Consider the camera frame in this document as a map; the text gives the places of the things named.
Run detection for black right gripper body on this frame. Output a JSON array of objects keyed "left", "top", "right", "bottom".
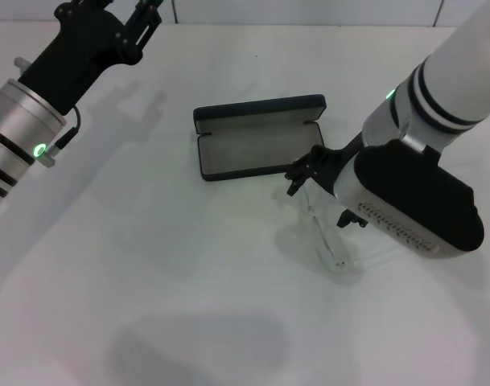
[{"left": 304, "top": 133, "right": 364, "bottom": 195}]

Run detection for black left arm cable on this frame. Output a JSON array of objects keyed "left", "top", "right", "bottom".
[{"left": 47, "top": 105, "right": 82, "bottom": 157}]

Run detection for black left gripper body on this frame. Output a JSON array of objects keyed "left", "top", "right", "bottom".
[{"left": 18, "top": 2, "right": 130, "bottom": 114}]

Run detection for clear white glasses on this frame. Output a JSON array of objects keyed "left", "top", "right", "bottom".
[{"left": 278, "top": 180, "right": 402, "bottom": 277}]

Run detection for black glasses case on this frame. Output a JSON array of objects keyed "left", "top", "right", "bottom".
[{"left": 192, "top": 93, "right": 326, "bottom": 182}]

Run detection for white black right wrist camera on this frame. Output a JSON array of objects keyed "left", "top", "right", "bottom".
[{"left": 333, "top": 142, "right": 486, "bottom": 262}]

